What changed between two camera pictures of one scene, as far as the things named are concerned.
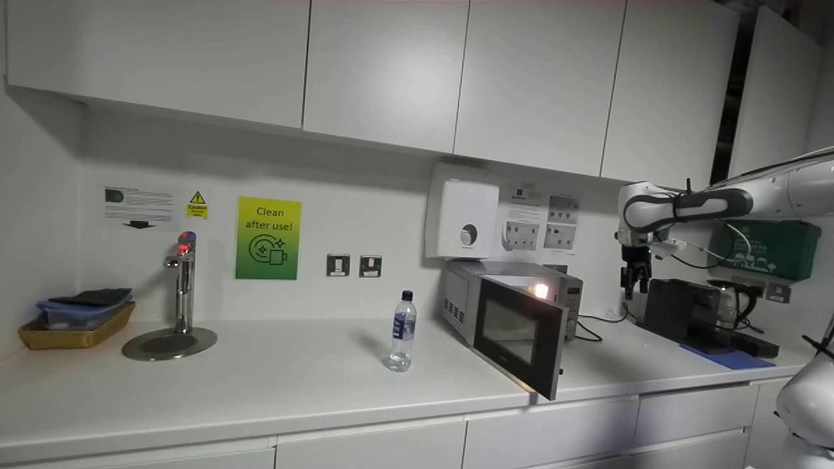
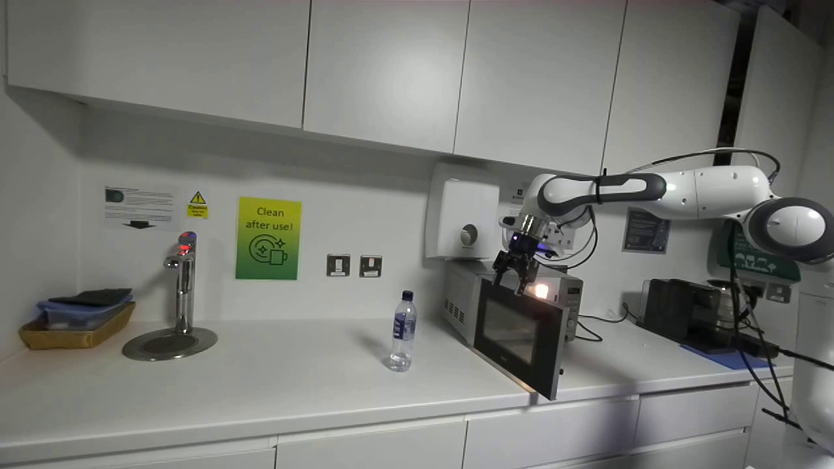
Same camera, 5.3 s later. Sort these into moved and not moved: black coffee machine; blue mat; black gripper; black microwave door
Moved: black gripper
Not moved: blue mat; black coffee machine; black microwave door
